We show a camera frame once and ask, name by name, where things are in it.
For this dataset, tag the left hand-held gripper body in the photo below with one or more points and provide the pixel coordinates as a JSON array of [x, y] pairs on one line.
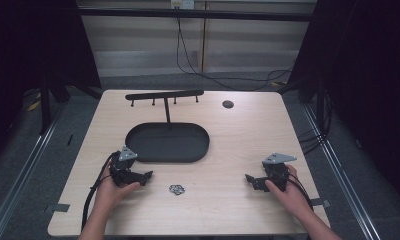
[[124, 164]]

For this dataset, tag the black curtain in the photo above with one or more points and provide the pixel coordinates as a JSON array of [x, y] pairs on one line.
[[31, 50], [364, 66]]

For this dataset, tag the white wall socket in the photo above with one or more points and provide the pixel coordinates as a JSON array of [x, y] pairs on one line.
[[183, 4]]

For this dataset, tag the black metal stand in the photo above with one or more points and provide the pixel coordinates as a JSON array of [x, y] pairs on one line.
[[45, 106]]

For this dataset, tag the round black table grommet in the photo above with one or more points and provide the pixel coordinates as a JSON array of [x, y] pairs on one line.
[[228, 104]]

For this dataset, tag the grey tape strip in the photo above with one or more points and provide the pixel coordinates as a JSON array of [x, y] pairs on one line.
[[58, 208], [320, 202]]

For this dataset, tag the black jewellery stand with tray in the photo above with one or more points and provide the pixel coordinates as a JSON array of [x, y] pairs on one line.
[[168, 141]]

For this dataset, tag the metal floor rail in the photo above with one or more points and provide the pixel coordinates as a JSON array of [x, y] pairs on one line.
[[19, 181], [344, 186]]

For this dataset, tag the person's right hand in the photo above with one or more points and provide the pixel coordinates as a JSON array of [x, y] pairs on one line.
[[288, 197]]

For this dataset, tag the black horizontal bar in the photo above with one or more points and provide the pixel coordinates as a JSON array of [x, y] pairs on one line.
[[194, 14]]

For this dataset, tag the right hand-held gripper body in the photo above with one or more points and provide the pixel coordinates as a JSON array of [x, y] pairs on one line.
[[276, 170]]

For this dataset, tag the person's left hand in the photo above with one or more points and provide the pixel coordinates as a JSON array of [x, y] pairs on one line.
[[112, 194]]

